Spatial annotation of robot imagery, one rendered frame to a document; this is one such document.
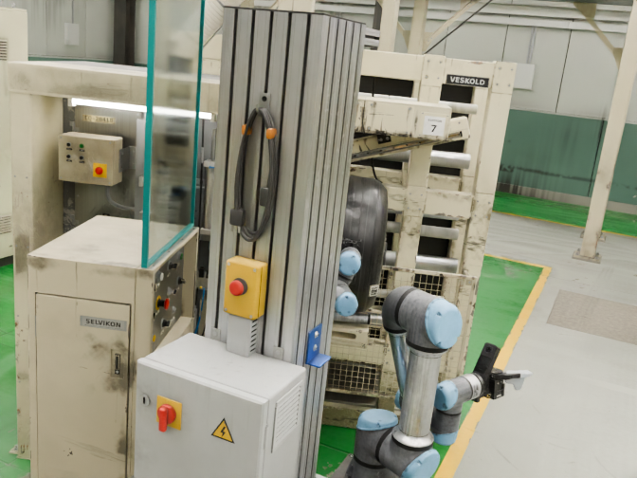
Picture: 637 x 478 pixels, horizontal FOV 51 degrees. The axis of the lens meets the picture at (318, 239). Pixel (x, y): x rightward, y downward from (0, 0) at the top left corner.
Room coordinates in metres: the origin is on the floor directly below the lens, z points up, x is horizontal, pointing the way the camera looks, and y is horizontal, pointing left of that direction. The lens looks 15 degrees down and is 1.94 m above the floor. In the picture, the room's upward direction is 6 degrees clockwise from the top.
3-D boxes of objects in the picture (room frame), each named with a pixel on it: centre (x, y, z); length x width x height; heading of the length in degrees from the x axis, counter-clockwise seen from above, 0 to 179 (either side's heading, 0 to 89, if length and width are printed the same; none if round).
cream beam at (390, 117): (3.05, -0.22, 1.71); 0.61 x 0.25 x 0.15; 87
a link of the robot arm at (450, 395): (1.75, -0.43, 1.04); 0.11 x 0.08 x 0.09; 131
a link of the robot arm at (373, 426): (1.75, -0.23, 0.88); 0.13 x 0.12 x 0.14; 41
